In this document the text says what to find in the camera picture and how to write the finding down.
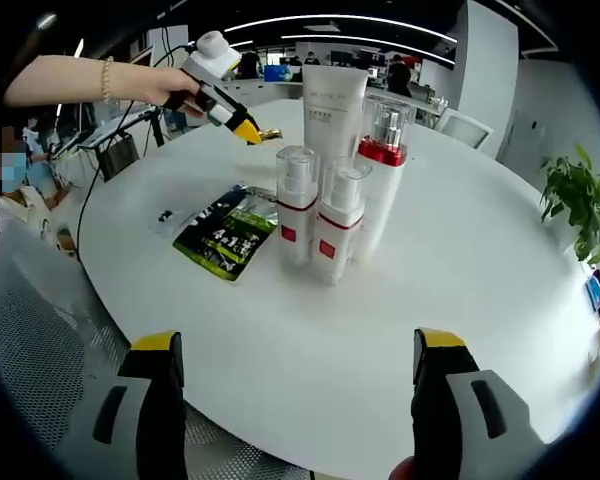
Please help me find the large red-collared white skincare bottle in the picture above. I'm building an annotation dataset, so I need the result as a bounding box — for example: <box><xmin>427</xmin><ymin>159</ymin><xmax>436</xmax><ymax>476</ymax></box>
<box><xmin>355</xmin><ymin>92</ymin><xmax>413</xmax><ymax>262</ymax></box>

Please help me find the small blue box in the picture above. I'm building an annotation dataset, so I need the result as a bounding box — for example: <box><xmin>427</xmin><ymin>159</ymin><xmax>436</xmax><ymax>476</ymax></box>
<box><xmin>584</xmin><ymin>269</ymin><xmax>600</xmax><ymax>322</ymax></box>

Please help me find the white chair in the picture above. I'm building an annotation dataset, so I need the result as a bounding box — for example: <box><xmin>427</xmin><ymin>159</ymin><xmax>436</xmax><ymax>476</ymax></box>
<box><xmin>434</xmin><ymin>107</ymin><xmax>494</xmax><ymax>151</ymax></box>

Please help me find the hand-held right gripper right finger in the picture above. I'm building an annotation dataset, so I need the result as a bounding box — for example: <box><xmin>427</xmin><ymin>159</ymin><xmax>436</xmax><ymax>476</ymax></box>
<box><xmin>411</xmin><ymin>327</ymin><xmax>547</xmax><ymax>480</ymax></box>

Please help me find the green skincare sachet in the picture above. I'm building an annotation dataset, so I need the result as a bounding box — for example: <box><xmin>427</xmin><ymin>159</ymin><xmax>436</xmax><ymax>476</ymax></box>
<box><xmin>172</xmin><ymin>198</ymin><xmax>278</xmax><ymax>283</ymax></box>

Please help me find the gold bracelet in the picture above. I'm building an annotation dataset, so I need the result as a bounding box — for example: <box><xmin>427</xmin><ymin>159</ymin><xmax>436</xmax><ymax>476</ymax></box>
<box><xmin>101</xmin><ymin>55</ymin><xmax>116</xmax><ymax>106</ymax></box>

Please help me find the person's left hand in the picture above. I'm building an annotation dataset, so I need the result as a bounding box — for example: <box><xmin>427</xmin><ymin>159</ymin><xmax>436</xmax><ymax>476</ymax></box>
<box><xmin>151</xmin><ymin>67</ymin><xmax>202</xmax><ymax>112</ymax></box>

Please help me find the white skincare tube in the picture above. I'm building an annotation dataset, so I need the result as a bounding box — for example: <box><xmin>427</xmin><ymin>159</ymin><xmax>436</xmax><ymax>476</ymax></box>
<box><xmin>301</xmin><ymin>63</ymin><xmax>371</xmax><ymax>162</ymax></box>

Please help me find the grey mesh office chair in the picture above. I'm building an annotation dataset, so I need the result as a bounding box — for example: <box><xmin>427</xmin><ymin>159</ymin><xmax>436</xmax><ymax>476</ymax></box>
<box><xmin>0</xmin><ymin>219</ymin><xmax>311</xmax><ymax>480</ymax></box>

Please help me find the black cable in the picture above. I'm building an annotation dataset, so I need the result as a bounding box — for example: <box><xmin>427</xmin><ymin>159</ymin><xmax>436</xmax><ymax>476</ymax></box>
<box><xmin>76</xmin><ymin>102</ymin><xmax>134</xmax><ymax>254</ymax></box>

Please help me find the clear skincare sachet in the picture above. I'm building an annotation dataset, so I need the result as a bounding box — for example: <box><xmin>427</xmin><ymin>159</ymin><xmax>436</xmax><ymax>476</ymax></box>
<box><xmin>148</xmin><ymin>182</ymin><xmax>247</xmax><ymax>237</ymax></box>

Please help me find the person's right hand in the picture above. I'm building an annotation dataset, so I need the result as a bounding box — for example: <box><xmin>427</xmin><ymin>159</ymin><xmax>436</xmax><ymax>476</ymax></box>
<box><xmin>389</xmin><ymin>454</ymin><xmax>417</xmax><ymax>480</ymax></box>

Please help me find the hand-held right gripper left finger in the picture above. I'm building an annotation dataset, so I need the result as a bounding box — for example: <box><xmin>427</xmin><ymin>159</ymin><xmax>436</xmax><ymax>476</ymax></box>
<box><xmin>91</xmin><ymin>329</ymin><xmax>190</xmax><ymax>480</ymax></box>

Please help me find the potted green plant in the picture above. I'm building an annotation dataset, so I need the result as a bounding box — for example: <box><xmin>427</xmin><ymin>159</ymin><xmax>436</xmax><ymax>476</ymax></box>
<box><xmin>538</xmin><ymin>144</ymin><xmax>600</xmax><ymax>264</ymax></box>

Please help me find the white laptop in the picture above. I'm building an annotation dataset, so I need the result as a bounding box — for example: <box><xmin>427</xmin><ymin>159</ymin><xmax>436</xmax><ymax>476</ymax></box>
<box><xmin>77</xmin><ymin>102</ymin><xmax>160</xmax><ymax>151</ymax></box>

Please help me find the small white skincare pump bottle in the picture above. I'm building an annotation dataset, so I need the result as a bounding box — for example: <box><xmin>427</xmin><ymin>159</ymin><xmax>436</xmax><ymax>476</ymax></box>
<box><xmin>312</xmin><ymin>155</ymin><xmax>373</xmax><ymax>288</ymax></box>
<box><xmin>274</xmin><ymin>144</ymin><xmax>321</xmax><ymax>270</ymax></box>

